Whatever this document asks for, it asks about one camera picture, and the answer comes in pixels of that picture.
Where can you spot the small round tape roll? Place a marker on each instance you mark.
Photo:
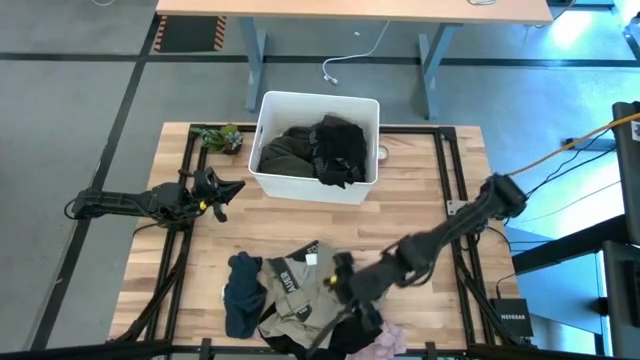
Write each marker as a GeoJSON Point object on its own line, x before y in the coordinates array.
{"type": "Point", "coordinates": [383, 152]}

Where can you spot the small potted succulent plant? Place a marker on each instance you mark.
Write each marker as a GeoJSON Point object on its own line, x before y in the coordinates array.
{"type": "Point", "coordinates": [222, 138]}

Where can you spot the silver metal bracket plate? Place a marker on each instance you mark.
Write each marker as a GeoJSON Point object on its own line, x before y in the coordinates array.
{"type": "Point", "coordinates": [454, 206]}

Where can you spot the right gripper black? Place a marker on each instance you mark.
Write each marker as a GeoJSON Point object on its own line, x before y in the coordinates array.
{"type": "Point", "coordinates": [362, 287]}

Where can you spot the khaki shorts black waistband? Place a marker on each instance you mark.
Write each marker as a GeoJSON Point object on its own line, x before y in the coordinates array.
{"type": "Point", "coordinates": [295, 305]}

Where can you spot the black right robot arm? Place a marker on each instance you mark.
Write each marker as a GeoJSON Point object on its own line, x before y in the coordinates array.
{"type": "Point", "coordinates": [450, 232]}

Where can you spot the white plastic bin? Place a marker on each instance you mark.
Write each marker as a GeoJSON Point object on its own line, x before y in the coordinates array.
{"type": "Point", "coordinates": [310, 192]}

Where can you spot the dark olive garment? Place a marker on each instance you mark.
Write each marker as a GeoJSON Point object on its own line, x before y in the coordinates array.
{"type": "Point", "coordinates": [285, 155]}

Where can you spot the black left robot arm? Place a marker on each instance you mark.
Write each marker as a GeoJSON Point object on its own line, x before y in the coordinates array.
{"type": "Point", "coordinates": [120, 202]}

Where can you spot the black hazard-striped floor mat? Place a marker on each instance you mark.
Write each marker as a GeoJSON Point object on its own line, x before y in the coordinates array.
{"type": "Point", "coordinates": [190, 34]}

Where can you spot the black aluminium table frame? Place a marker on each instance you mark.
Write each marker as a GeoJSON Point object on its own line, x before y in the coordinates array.
{"type": "Point", "coordinates": [189, 240]}

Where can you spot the black Netgear network switch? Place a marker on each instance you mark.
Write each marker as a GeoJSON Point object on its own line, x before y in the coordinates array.
{"type": "Point", "coordinates": [511, 317]}

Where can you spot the black diagonal support beam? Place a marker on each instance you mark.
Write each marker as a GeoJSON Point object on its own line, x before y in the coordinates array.
{"type": "Point", "coordinates": [570, 245]}

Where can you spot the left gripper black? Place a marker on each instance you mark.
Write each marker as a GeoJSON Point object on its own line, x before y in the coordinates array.
{"type": "Point", "coordinates": [205, 190]}

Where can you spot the black equipment rack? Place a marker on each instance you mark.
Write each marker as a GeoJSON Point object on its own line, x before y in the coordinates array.
{"type": "Point", "coordinates": [629, 170]}

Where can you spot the navy blue garment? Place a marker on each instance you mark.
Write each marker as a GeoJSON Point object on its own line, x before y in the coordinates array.
{"type": "Point", "coordinates": [244, 300]}

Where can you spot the pink garment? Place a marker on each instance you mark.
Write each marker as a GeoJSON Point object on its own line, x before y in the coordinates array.
{"type": "Point", "coordinates": [392, 345]}

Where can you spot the wooden desk grey legs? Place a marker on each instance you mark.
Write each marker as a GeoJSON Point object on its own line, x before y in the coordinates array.
{"type": "Point", "coordinates": [350, 9]}

